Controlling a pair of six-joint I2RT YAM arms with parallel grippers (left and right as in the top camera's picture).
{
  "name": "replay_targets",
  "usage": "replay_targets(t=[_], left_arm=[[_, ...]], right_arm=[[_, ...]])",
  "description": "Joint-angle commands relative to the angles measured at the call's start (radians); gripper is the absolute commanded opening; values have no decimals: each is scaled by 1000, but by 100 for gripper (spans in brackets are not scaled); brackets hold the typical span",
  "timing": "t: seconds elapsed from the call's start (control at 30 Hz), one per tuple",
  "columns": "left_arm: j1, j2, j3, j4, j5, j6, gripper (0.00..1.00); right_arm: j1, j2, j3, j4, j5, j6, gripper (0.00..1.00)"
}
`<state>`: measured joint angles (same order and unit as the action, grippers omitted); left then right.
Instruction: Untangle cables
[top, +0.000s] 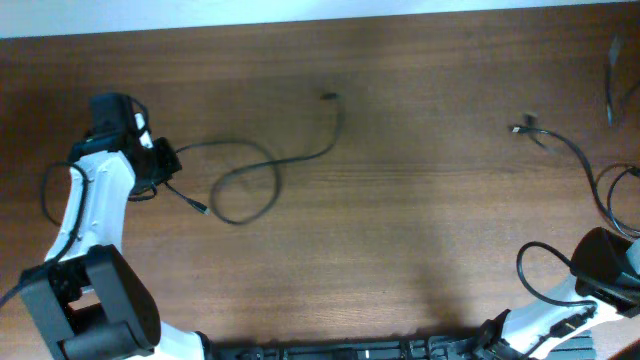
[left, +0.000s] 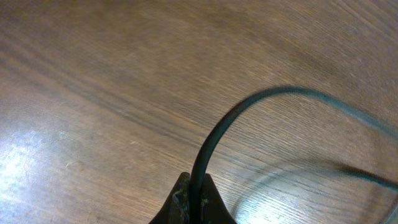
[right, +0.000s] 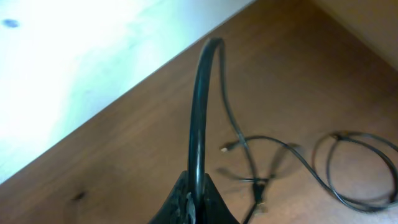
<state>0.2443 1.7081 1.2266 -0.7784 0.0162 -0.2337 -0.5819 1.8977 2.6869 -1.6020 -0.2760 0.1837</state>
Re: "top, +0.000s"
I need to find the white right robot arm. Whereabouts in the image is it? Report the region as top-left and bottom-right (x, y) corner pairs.
(473, 227), (639, 359)

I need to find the thin black usb cable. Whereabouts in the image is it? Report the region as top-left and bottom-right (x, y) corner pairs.
(164, 92), (346, 226)

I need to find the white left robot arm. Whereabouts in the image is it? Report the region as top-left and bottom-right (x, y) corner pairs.
(19, 93), (216, 360)

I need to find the thick black cable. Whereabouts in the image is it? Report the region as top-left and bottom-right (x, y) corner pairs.
(509, 34), (640, 240)

